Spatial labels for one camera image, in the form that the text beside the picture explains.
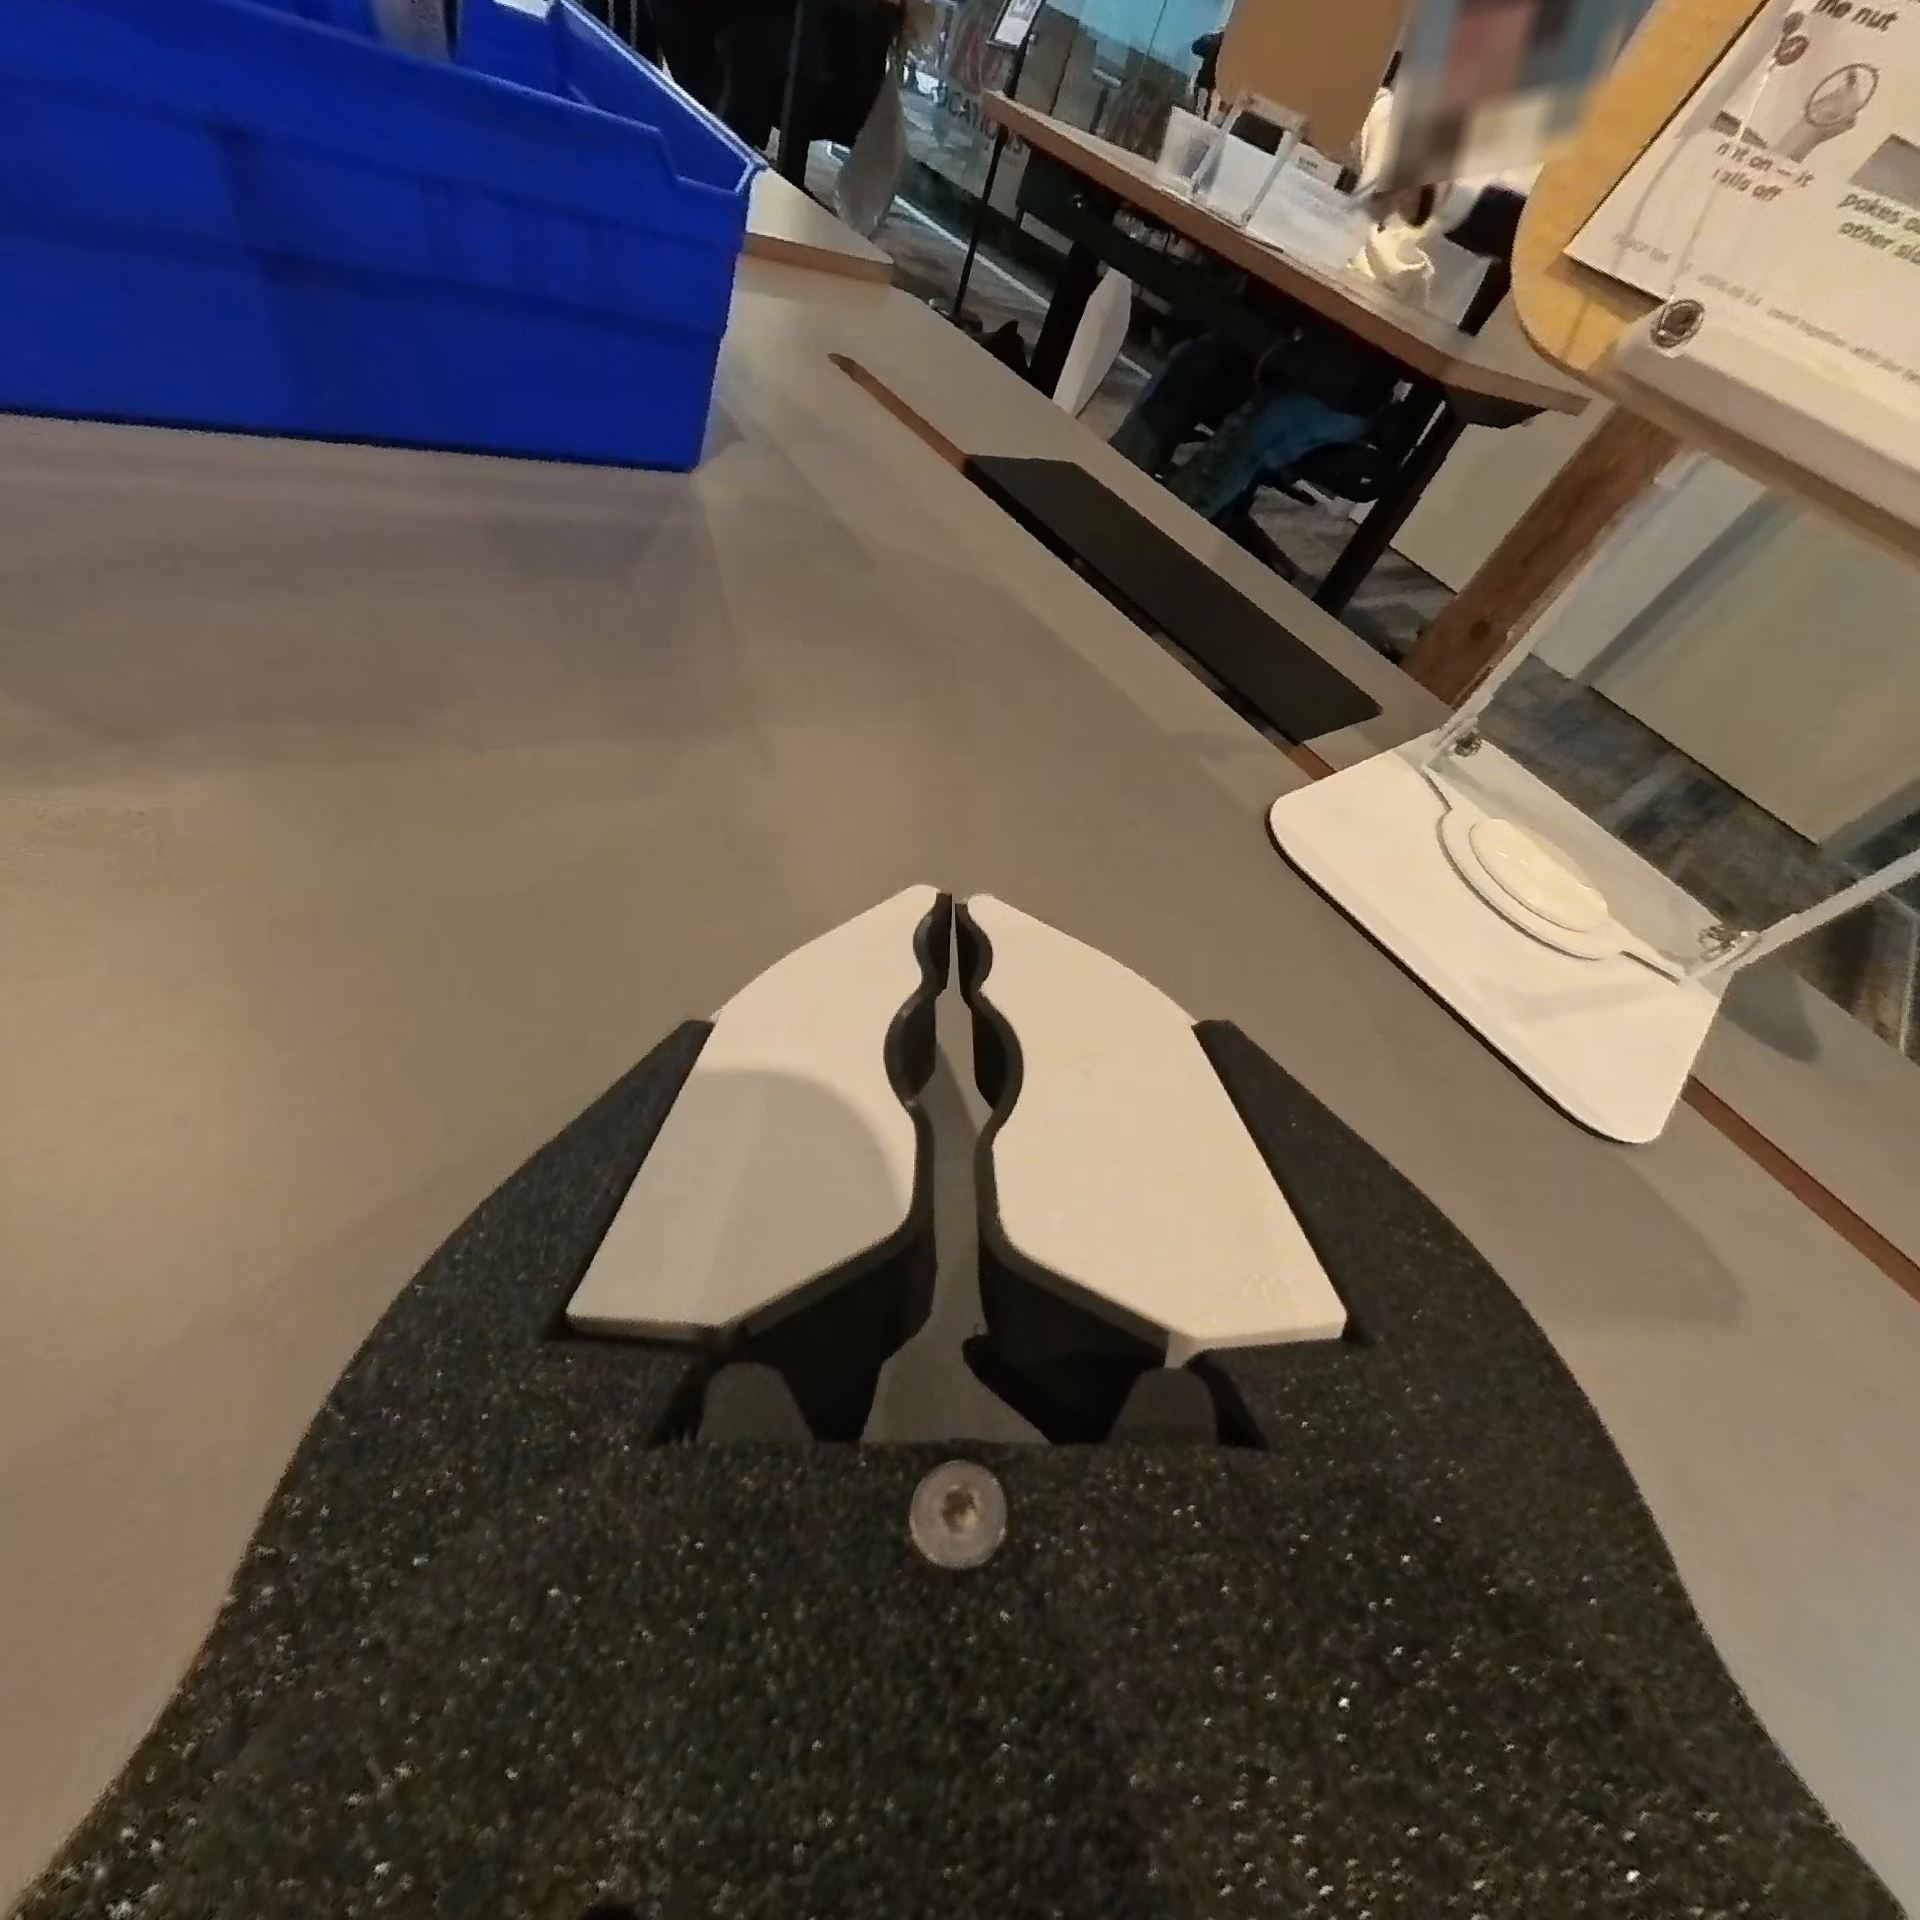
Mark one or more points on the blue plastic bin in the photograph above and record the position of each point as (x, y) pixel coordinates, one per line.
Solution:
(340, 257)

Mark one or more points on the wooden board stand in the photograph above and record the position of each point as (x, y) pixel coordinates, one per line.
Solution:
(1546, 554)

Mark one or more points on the white cloth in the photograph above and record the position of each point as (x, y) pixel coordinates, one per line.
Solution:
(1408, 257)

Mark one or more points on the long brown-edged table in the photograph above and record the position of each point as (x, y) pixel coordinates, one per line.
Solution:
(1350, 318)

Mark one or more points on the white chair panel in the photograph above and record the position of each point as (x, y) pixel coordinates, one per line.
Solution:
(1094, 341)

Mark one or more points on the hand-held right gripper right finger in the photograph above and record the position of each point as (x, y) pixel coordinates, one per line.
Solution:
(1155, 1176)

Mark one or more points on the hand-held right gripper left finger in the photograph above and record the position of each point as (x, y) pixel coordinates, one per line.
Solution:
(765, 1155)

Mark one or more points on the black table mat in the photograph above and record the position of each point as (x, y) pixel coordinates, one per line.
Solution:
(1174, 588)

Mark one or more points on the small light side table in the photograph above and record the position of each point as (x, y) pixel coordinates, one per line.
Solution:
(809, 218)

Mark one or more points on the printed instruction sheet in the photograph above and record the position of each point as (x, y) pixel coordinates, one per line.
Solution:
(1789, 161)

